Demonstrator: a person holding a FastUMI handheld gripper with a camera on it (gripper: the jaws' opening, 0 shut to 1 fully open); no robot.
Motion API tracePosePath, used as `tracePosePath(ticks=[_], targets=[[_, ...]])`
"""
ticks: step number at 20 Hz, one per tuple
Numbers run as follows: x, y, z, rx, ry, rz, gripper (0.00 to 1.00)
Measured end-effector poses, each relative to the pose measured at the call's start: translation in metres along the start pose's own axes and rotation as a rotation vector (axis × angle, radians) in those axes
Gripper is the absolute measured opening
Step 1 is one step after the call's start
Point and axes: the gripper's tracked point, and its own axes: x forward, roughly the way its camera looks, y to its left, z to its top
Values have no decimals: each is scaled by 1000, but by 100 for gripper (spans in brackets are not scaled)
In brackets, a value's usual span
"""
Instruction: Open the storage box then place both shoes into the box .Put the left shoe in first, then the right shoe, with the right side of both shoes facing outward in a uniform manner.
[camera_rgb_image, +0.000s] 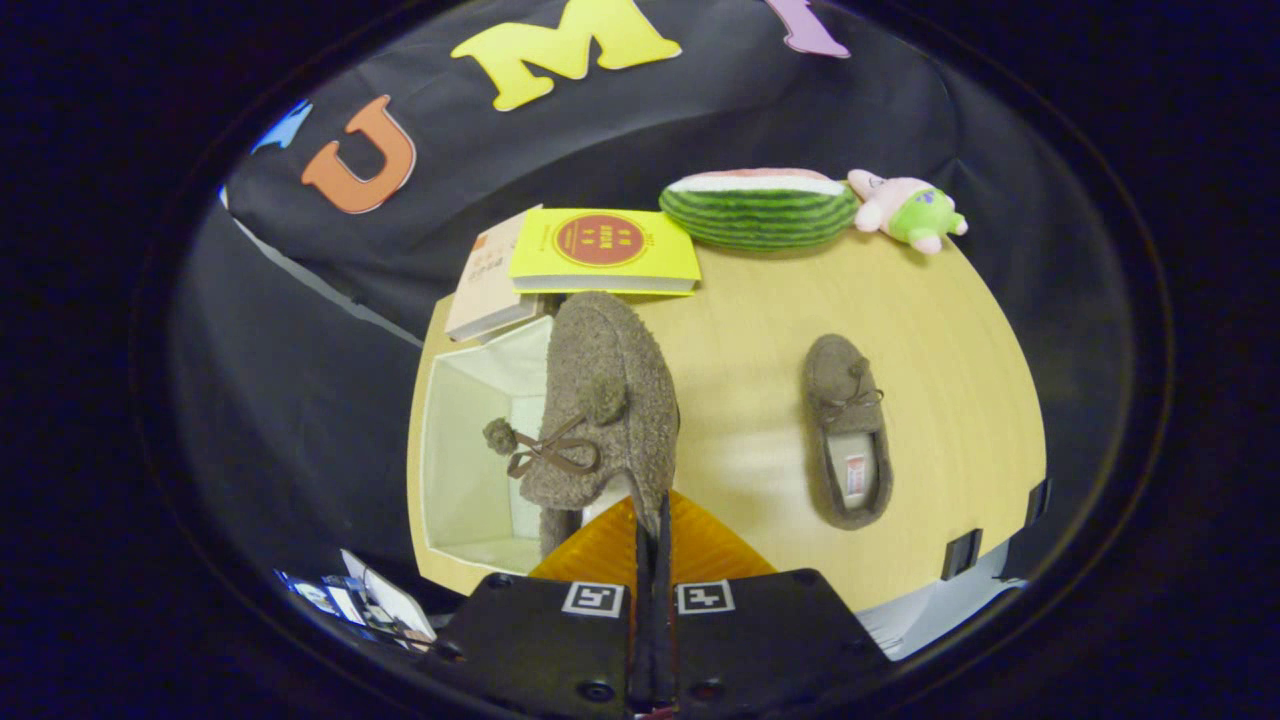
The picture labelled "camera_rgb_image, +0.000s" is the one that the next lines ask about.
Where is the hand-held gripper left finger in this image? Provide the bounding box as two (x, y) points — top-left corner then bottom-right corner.
(440, 495), (656, 716)

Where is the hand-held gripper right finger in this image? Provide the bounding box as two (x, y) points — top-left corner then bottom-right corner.
(655, 490), (891, 716)

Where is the pale green fabric storage box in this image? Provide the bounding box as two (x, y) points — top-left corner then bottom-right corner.
(418, 315), (561, 576)

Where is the brown fuzzy shoe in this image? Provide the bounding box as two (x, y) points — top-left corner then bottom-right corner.
(802, 333), (894, 531)
(483, 290), (683, 559)

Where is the white paper card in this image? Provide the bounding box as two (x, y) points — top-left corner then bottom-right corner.
(340, 548), (438, 644)

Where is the blue snack packet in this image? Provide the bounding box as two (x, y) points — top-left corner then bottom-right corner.
(275, 568), (366, 626)

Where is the beige book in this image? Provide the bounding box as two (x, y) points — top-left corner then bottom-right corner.
(444, 205), (546, 343)

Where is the yellow book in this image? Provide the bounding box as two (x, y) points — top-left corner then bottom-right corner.
(508, 207), (703, 296)

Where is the watermelon slice plush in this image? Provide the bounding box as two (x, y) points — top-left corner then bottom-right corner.
(658, 167), (861, 251)

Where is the pink and green plush toy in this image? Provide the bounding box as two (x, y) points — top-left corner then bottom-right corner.
(847, 168), (969, 255)

